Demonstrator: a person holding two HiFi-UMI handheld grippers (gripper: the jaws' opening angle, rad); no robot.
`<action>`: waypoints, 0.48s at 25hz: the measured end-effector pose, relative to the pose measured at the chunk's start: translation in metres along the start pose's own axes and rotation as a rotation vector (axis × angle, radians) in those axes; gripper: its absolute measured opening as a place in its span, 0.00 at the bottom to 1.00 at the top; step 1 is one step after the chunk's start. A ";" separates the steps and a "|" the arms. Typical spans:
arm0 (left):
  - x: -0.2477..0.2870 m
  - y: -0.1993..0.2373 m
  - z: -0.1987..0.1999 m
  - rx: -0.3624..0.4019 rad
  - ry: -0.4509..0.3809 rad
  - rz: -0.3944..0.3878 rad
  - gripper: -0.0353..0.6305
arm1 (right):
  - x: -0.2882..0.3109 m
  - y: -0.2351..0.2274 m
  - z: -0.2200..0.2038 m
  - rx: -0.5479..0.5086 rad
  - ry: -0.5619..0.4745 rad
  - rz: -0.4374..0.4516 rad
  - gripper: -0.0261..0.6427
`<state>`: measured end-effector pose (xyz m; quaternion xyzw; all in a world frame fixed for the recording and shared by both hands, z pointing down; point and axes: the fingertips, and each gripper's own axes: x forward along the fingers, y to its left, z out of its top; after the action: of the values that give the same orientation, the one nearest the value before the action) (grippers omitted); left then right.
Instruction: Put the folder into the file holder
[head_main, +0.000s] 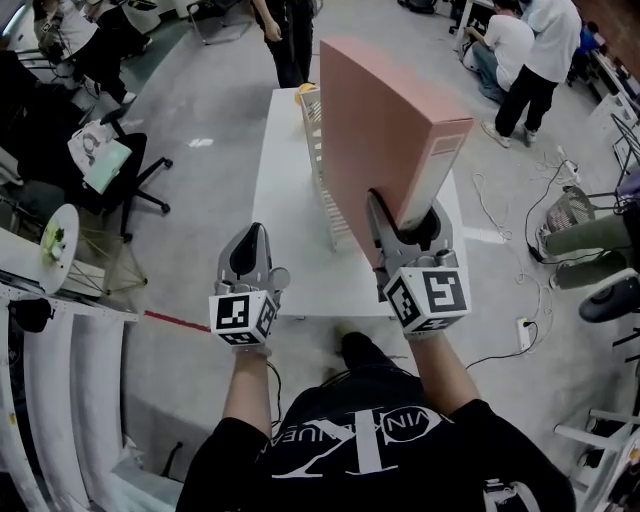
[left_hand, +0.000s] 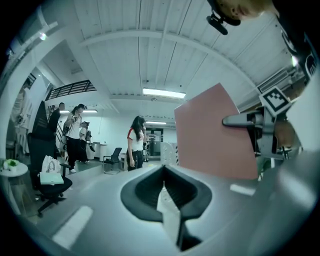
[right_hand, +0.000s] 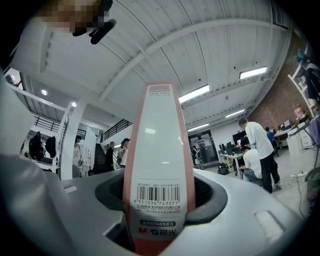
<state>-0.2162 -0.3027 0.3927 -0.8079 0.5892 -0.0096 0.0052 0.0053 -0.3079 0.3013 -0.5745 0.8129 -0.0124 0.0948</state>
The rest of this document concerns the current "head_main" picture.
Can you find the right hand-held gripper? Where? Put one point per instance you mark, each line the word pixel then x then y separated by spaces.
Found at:
pixel 445 292

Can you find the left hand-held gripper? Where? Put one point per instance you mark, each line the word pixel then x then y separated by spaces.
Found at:
pixel 230 312

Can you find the pink file box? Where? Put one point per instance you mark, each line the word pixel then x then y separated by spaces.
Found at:
pixel 375 140

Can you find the white wire rack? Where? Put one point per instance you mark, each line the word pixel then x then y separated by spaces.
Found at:
pixel 312 130

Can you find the person's right forearm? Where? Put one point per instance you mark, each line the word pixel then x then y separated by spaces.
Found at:
pixel 445 375

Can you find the person's left forearm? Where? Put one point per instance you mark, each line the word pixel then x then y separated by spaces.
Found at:
pixel 247 395

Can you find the white rectangular table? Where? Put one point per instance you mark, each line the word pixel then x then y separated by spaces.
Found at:
pixel 285 200

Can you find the red floor tape strip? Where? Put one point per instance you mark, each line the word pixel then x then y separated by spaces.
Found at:
pixel 175 320

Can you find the person's black trouser leg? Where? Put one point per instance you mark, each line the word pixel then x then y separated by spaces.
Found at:
pixel 365 350

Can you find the black office chair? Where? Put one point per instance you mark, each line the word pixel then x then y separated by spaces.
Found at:
pixel 135 170

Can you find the person's shoe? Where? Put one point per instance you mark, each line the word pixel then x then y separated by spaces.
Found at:
pixel 335 374

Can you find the white power strip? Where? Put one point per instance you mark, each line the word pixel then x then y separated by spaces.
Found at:
pixel 523 335

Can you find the grey mesh basket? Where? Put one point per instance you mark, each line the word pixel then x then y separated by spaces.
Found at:
pixel 570 210

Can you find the light green cushion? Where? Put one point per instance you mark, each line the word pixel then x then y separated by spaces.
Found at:
pixel 107 165

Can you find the yellow round object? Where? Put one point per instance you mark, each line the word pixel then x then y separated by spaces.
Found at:
pixel 304 91

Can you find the round white side table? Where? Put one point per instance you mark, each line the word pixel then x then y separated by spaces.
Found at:
pixel 67 250

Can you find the small green plant dish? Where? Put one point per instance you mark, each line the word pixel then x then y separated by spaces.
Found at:
pixel 54 242

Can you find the white printed tote bag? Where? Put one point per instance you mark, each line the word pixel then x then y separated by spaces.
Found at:
pixel 87 142

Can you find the white shelving unit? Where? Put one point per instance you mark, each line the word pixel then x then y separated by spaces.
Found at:
pixel 75 400

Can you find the black round bag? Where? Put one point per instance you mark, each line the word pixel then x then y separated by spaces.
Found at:
pixel 27 315

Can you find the person's black printed t-shirt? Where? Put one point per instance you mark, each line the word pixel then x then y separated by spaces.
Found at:
pixel 350 460

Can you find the metal cantilever chair frame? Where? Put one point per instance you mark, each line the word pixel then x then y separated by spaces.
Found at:
pixel 220 30

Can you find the white metal frame stand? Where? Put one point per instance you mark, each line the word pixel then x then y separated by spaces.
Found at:
pixel 605 440

